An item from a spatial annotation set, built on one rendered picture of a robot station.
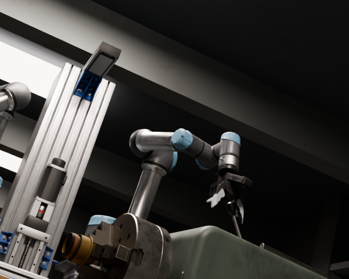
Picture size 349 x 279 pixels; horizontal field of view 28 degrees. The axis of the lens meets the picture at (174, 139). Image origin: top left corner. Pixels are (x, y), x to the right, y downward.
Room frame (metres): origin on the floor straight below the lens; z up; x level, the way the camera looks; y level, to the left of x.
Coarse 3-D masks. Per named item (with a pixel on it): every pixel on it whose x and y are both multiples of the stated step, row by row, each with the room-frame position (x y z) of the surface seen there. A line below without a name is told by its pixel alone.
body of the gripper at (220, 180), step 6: (222, 168) 2.37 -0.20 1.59; (228, 168) 2.36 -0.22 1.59; (234, 168) 2.36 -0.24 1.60; (216, 174) 2.42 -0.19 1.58; (222, 174) 2.40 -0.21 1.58; (222, 180) 2.36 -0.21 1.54; (228, 180) 2.35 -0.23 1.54; (216, 186) 2.38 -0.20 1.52; (228, 186) 2.34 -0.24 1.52; (234, 186) 2.36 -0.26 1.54; (210, 192) 2.40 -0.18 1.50; (228, 192) 2.34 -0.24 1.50; (234, 192) 2.36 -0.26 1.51; (222, 198) 2.40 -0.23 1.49; (228, 198) 2.38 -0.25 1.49
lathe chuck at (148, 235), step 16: (128, 224) 2.03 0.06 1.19; (144, 224) 2.00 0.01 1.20; (128, 240) 2.00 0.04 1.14; (144, 240) 1.96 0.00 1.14; (160, 240) 1.99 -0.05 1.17; (144, 256) 1.95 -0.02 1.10; (160, 256) 1.98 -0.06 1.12; (112, 272) 2.03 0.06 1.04; (128, 272) 1.94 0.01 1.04; (144, 272) 1.96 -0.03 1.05
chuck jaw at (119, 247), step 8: (96, 248) 1.99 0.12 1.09; (104, 248) 1.98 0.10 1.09; (112, 248) 1.98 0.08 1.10; (120, 248) 1.94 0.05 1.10; (96, 256) 2.00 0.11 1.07; (104, 256) 1.97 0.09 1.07; (112, 256) 1.96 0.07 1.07; (120, 256) 1.95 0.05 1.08; (128, 256) 1.96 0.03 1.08; (136, 256) 1.95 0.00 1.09; (112, 264) 2.03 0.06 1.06; (136, 264) 1.95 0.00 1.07
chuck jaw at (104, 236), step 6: (102, 222) 2.12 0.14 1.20; (96, 228) 2.14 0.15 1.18; (102, 228) 2.10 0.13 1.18; (108, 228) 2.12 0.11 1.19; (90, 234) 2.06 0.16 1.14; (96, 234) 2.08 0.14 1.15; (102, 234) 2.09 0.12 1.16; (108, 234) 2.10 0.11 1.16; (96, 240) 2.06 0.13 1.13; (102, 240) 2.08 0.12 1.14; (108, 240) 2.09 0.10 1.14
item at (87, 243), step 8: (72, 232) 2.01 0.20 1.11; (64, 240) 2.05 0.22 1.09; (72, 240) 1.99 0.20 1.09; (80, 240) 2.01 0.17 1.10; (88, 240) 2.01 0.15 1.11; (64, 248) 2.05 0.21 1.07; (72, 248) 1.99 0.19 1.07; (80, 248) 2.00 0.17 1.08; (88, 248) 2.01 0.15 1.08; (64, 256) 2.02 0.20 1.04; (72, 256) 2.02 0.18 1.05; (80, 256) 2.01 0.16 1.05; (88, 256) 2.01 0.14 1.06; (80, 264) 2.04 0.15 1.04; (88, 264) 2.06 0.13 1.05
